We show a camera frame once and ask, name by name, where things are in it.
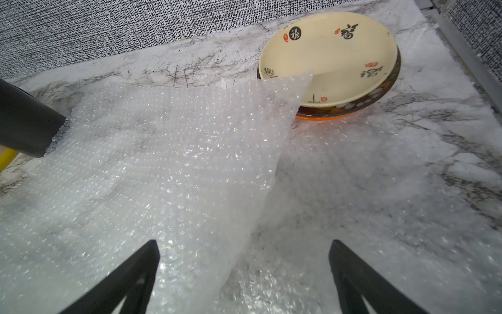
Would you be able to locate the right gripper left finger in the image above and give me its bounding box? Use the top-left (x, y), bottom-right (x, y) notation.
top-left (62, 239), bottom-right (160, 313)

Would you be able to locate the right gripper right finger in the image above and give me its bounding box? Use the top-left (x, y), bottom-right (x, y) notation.
top-left (328, 239), bottom-right (426, 313)

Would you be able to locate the bubble wrap around orange plate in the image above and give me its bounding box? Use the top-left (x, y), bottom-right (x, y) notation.
top-left (1, 75), bottom-right (312, 313)

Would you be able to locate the red floral plate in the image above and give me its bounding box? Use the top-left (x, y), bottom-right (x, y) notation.
top-left (257, 43), bottom-right (401, 117)

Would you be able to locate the cream plate with calligraphy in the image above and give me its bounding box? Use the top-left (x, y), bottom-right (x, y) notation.
top-left (258, 12), bottom-right (398, 109)

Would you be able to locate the bubble dark red plate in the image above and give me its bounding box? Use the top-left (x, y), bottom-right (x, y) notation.
top-left (209, 112), bottom-right (501, 313)

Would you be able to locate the yellow bamboo steamer basket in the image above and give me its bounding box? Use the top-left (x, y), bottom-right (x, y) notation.
top-left (0, 146), bottom-right (18, 172)

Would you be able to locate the black cup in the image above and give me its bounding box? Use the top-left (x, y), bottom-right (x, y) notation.
top-left (1, 80), bottom-right (66, 158)

